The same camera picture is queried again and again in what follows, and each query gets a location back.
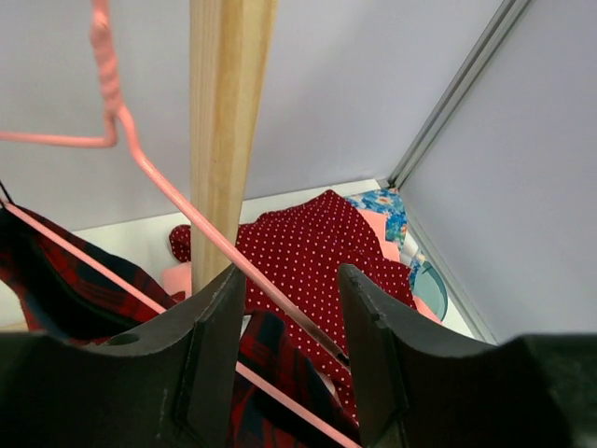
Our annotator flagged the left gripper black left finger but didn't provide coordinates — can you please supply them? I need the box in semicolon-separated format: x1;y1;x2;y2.
1;267;245;447

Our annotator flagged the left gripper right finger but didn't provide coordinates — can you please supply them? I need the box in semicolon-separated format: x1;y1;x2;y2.
338;264;596;447

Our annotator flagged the pink pleated skirt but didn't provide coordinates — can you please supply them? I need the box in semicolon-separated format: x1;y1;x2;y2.
162;209;441;324

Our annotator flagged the red plaid skirt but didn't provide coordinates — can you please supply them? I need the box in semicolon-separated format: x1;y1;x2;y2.
1;212;359;447

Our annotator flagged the red polka dot garment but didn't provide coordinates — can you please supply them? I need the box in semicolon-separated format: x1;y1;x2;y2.
169;190;417;421

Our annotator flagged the blue floral garment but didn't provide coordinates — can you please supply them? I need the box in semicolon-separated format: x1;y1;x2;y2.
346;189;425;284

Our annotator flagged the pink hanger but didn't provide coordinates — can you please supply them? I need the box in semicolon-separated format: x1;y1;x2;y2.
5;1;352;447

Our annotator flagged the teal plastic bin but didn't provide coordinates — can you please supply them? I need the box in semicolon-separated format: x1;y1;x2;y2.
411;261;448;322

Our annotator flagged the wooden clothes rack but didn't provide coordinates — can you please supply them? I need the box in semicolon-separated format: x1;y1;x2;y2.
188;0;280;298

